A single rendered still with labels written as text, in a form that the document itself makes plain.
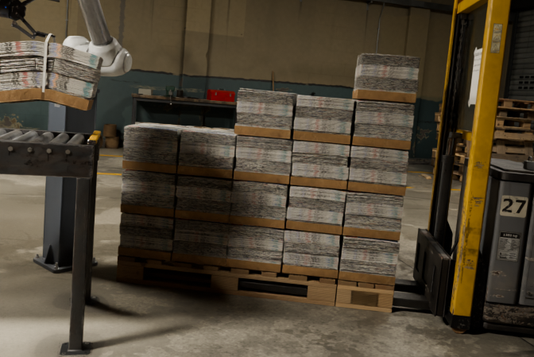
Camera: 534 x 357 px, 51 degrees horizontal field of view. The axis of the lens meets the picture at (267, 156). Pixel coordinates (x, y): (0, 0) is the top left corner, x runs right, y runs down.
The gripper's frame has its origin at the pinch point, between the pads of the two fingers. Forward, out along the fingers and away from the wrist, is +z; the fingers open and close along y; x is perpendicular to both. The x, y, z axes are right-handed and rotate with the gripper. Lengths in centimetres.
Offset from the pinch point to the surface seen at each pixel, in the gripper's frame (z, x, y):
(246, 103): 91, -30, 22
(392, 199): 167, -3, 57
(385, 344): 156, 35, 115
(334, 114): 132, -15, 20
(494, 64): 188, 24, -15
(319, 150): 129, -17, 39
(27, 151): 1, 32, 51
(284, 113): 110, -24, 24
